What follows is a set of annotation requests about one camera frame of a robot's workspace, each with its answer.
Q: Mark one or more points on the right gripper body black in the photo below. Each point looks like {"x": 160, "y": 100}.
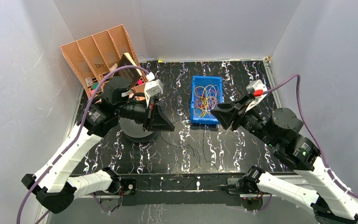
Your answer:
{"x": 251, "y": 121}

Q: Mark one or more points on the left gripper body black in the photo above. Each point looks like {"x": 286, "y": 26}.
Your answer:
{"x": 150, "y": 114}

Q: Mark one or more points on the grey cable spool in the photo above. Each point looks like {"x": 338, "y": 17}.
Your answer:
{"x": 134, "y": 132}

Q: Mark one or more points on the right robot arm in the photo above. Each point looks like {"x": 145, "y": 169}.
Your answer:
{"x": 325, "y": 200}

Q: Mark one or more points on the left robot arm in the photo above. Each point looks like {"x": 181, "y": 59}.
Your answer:
{"x": 53, "y": 186}

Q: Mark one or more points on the black book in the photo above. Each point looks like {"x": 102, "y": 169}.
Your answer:
{"x": 134, "y": 75}

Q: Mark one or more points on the orange desk organizer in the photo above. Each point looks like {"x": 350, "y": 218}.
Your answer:
{"x": 92, "y": 57}

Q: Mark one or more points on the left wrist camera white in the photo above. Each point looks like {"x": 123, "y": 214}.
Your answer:
{"x": 152, "y": 88}

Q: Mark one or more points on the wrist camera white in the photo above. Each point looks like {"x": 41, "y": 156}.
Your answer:
{"x": 152, "y": 88}
{"x": 256, "y": 90}

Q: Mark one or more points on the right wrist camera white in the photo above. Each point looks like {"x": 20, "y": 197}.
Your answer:
{"x": 256, "y": 90}

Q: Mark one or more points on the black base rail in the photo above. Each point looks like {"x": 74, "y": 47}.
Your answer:
{"x": 184, "y": 189}

